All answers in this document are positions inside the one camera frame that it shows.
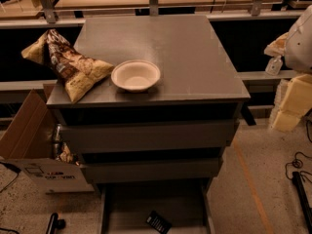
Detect dark blue rxbar wrapper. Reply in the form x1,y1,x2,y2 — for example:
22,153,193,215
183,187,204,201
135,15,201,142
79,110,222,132
146,211,172,234

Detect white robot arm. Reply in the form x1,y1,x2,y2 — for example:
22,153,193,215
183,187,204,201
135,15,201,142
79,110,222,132
264,5,312,75

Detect grey drawer cabinet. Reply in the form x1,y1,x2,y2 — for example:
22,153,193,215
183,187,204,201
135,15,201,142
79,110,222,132
46,14,252,197

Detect grey top drawer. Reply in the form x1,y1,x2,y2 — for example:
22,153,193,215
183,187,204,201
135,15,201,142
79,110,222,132
60,120,239,153

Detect grey middle drawer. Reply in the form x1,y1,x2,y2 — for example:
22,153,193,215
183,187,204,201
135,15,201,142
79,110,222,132
81,158,222,183

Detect grey open bottom drawer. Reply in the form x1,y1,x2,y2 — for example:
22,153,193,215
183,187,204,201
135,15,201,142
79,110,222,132
99,179,216,234

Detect white paper bowl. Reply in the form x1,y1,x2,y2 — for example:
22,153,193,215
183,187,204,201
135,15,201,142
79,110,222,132
111,60,161,93

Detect yellow brown chip bag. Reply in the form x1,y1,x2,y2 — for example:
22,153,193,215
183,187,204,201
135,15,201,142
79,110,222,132
21,29,114,103

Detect snack packets in box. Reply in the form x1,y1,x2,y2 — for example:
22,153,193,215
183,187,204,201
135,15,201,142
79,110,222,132
52,124,79,165

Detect clear hand sanitizer bottle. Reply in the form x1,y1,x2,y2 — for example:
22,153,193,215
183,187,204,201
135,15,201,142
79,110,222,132
265,57,283,75

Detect open cardboard box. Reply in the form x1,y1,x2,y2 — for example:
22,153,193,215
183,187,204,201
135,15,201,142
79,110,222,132
0,90,94,193

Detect cream foam blocks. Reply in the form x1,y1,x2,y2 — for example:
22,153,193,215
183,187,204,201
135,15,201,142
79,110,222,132
269,74,312,133

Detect black tool on floor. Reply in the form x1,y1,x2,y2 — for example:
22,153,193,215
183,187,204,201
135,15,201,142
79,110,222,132
46,213,66,234

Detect black bar on floor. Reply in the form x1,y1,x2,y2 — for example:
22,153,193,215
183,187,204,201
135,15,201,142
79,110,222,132
292,172,312,234

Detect metal railing frame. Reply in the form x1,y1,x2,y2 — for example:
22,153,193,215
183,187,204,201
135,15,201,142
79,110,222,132
0,0,311,29

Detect black floor cable left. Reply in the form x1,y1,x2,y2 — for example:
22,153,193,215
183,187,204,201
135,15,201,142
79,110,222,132
0,161,21,194

